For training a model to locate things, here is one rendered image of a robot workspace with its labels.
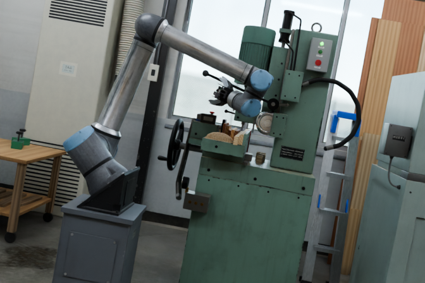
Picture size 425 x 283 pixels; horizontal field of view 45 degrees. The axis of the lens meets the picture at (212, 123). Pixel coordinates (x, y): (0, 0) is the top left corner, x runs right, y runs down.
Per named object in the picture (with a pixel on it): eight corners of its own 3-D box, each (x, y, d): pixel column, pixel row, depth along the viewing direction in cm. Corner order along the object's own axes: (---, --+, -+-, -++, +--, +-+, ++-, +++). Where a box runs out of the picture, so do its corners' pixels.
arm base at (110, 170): (118, 177, 214) (105, 157, 214) (84, 201, 218) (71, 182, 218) (134, 168, 232) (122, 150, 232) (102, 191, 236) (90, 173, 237)
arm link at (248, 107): (266, 103, 237) (255, 122, 237) (252, 96, 247) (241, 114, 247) (252, 95, 231) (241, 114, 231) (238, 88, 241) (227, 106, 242)
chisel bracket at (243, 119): (234, 122, 281) (236, 107, 280) (259, 127, 279) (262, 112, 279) (233, 123, 273) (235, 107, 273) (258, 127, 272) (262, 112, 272)
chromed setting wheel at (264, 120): (253, 132, 265) (257, 108, 265) (277, 137, 264) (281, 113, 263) (253, 132, 262) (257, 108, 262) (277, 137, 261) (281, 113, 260)
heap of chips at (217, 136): (206, 136, 258) (207, 129, 258) (233, 141, 257) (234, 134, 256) (203, 138, 249) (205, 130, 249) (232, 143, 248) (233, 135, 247)
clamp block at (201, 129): (193, 136, 287) (196, 119, 286) (217, 140, 285) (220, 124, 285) (189, 137, 272) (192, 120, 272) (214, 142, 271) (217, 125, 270)
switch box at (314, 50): (305, 69, 261) (311, 38, 260) (325, 73, 260) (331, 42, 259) (306, 69, 255) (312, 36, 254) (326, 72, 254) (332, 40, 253)
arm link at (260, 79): (136, 3, 222) (277, 72, 219) (141, 9, 235) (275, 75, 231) (124, 27, 223) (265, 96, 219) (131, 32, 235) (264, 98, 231)
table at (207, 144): (198, 138, 310) (200, 128, 309) (248, 148, 306) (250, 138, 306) (180, 146, 249) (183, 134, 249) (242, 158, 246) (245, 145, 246)
